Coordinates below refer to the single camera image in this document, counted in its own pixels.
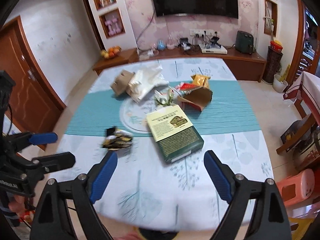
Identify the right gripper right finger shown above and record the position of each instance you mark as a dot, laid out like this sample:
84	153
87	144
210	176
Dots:
269	218

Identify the black trash bin yellow rim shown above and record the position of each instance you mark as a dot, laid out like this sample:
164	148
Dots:
155	234

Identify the dark tall vase stand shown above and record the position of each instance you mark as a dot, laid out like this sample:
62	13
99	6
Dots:
272	64

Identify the white plastic bag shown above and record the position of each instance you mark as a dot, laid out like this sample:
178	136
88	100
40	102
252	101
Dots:
144	80

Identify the green book box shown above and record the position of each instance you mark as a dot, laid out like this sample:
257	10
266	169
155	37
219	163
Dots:
173	132

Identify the gold foil wrapper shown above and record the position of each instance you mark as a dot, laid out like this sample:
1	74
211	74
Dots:
201	80

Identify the person right hand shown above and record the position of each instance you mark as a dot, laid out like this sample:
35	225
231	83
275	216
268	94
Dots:
17	205

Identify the brown wooden door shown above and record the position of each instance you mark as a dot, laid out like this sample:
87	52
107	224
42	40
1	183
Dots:
35	106

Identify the fruit bowl with oranges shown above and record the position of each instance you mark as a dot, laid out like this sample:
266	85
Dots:
110	53

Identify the white set-top box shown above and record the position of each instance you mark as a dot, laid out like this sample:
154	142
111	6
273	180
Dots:
207	49

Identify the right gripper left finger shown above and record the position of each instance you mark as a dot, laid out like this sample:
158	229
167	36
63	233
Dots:
52	219

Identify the dark green air fryer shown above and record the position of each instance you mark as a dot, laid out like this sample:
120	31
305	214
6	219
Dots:
244	42

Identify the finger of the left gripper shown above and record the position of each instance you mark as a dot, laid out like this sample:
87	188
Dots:
42	138
52	161

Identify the black gold snack wrapper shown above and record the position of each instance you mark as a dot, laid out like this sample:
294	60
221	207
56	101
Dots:
116	139

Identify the pink dumbbells in niche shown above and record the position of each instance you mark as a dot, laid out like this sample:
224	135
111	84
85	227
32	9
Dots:
113	27

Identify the red brown cardboard box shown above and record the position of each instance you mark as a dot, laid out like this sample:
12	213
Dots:
198	98

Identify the leaf print tablecloth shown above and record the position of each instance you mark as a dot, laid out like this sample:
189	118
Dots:
160	181

